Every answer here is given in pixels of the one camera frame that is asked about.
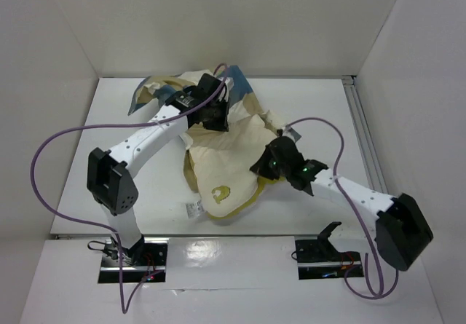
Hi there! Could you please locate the cream quilted pillow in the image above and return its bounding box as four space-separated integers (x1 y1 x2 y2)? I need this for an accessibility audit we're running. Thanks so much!
181 111 284 220

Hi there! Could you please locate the blue beige patchwork pillowcase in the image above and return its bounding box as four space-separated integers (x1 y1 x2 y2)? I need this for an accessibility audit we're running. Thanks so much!
125 65 303 194

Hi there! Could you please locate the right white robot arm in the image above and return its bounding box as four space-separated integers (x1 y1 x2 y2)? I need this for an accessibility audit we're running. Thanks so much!
250 136 433 272

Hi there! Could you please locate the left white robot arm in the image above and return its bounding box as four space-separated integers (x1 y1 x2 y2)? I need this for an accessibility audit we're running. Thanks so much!
87 91 230 264

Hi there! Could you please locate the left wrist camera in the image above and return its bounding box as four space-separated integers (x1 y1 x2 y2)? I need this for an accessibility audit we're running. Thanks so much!
191 73 234 101

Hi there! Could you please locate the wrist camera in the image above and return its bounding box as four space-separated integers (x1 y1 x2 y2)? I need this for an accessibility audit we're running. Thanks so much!
191 73 234 101
277 126 296 142

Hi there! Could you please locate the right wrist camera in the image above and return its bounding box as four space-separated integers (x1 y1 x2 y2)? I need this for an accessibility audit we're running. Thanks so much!
277 126 296 142

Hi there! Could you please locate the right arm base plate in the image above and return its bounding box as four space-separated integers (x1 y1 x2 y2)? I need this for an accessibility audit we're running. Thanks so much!
291 221 364 280

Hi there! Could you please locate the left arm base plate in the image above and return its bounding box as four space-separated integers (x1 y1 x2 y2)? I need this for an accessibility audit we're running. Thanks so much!
87 238 168 284

